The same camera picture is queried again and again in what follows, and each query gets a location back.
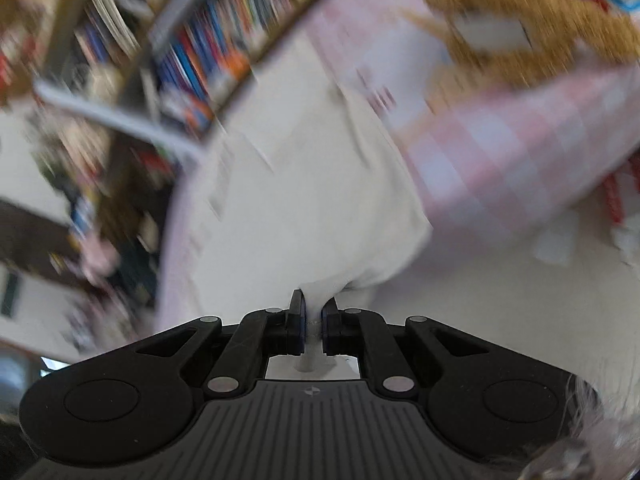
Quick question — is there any white fuzzy fluff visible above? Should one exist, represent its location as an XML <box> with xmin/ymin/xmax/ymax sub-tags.
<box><xmin>520</xmin><ymin>375</ymin><xmax>640</xmax><ymax>480</ymax></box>

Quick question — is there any cream T-shirt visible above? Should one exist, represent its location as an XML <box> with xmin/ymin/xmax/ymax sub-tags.
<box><xmin>192</xmin><ymin>35</ymin><xmax>436</xmax><ymax>376</ymax></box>

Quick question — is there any pink checked desk mat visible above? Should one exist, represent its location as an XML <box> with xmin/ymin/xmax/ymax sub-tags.
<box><xmin>155</xmin><ymin>0</ymin><xmax>640</xmax><ymax>331</ymax></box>

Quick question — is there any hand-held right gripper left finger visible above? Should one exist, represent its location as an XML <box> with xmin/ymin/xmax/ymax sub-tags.
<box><xmin>137</xmin><ymin>289</ymin><xmax>307</xmax><ymax>398</ymax></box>

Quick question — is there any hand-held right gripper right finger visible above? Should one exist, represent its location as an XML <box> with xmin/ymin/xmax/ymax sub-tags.
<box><xmin>321</xmin><ymin>297</ymin><xmax>488</xmax><ymax>398</ymax></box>

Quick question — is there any brown fuzzy toy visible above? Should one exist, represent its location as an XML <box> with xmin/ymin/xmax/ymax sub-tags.
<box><xmin>400</xmin><ymin>0</ymin><xmax>636</xmax><ymax>106</ymax></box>

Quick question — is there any white and wood bookshelf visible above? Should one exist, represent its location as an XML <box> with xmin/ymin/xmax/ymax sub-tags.
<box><xmin>0</xmin><ymin>0</ymin><xmax>331</xmax><ymax>171</ymax></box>

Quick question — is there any row of colourful books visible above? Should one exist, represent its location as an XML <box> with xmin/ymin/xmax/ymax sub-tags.
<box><xmin>75</xmin><ymin>0</ymin><xmax>321</xmax><ymax>136</ymax></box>

